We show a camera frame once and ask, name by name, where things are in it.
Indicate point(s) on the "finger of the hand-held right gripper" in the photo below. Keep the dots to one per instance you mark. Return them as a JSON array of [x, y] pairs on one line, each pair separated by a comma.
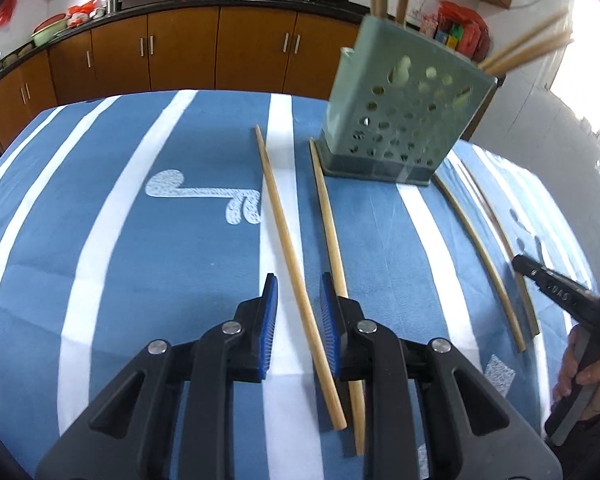
[[555, 285]]

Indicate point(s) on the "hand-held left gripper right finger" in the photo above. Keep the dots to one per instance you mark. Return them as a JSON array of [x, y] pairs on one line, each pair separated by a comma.
[[329, 330]]

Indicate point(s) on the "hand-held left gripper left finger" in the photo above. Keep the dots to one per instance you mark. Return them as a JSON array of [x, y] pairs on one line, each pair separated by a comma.
[[269, 330]]

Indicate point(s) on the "green perforated chopstick holder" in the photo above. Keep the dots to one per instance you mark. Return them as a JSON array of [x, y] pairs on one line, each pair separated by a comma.
[[405, 110]]

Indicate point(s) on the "large red sauce bottle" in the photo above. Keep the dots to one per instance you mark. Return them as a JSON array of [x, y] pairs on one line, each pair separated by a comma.
[[472, 40]]

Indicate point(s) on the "yellow box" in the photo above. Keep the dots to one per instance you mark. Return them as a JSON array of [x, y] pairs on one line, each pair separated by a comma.
[[452, 39]]

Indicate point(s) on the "red plastic bag over bottles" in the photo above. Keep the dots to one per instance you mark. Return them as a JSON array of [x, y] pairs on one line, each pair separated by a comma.
[[460, 12]]

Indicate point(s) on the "wooden lower cabinets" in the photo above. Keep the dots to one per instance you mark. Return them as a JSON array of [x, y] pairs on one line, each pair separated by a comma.
[[180, 50]]

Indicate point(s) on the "black kitchen countertop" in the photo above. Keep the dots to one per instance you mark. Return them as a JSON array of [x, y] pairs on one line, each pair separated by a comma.
[[205, 1]]

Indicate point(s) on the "red plastic bag with food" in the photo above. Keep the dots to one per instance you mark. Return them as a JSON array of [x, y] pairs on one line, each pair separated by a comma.
[[82, 12]]

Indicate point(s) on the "green basin with red lid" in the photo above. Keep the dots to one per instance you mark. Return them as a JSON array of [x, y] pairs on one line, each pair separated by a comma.
[[49, 32]]

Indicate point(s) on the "bright window with white frame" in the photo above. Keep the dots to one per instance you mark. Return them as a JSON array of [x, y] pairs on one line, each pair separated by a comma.
[[590, 35]]

